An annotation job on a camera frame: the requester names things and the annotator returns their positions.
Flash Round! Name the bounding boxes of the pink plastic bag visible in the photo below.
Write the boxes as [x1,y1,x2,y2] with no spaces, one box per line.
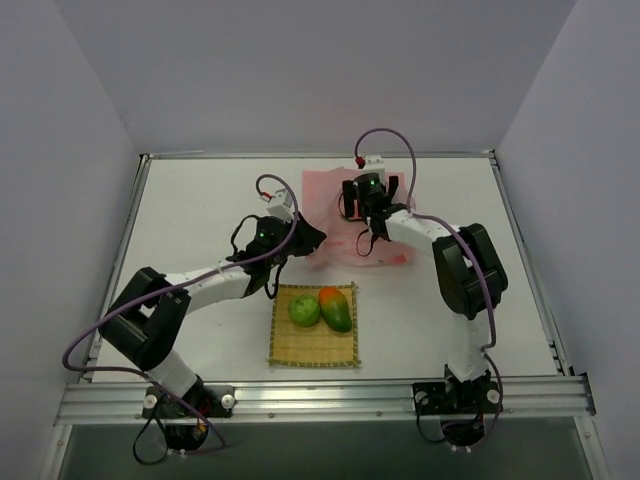
[301,167,419,271]

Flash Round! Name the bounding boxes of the green fake guava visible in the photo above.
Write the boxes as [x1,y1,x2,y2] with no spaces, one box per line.
[287,294,321,328]

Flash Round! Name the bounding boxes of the green orange fake mango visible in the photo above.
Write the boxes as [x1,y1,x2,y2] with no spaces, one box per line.
[318,287,353,333]

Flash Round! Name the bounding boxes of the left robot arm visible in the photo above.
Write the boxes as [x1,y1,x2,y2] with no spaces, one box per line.
[99,216,327,419]

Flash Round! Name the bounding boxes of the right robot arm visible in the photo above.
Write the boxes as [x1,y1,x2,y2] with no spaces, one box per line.
[342,173,508,413]

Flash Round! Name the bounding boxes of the woven bamboo mat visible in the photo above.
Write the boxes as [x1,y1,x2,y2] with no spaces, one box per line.
[267,282,360,369]

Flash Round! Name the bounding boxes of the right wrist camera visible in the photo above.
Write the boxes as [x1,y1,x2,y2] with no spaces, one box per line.
[355,155,386,178]

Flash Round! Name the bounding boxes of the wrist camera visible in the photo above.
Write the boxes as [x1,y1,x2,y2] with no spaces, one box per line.
[355,155,386,178]
[262,188,295,223]

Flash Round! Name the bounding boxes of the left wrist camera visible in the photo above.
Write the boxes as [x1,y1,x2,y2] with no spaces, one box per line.
[262,188,295,223]

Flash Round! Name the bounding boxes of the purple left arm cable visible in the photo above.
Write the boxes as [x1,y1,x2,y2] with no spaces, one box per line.
[60,174,301,455]

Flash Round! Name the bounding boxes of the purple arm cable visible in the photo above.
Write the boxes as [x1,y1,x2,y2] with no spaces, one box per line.
[353,128,504,446]
[60,174,301,455]

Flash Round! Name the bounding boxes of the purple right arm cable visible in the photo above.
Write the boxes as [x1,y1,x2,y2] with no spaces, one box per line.
[353,128,504,446]

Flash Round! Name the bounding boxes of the aluminium table frame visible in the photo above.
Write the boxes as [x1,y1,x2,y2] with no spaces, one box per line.
[52,152,599,480]

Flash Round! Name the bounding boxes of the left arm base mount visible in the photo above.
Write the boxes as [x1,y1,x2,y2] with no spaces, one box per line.
[133,380,236,460]

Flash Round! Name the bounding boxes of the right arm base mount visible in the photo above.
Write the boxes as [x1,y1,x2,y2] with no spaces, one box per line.
[412,379,504,453]

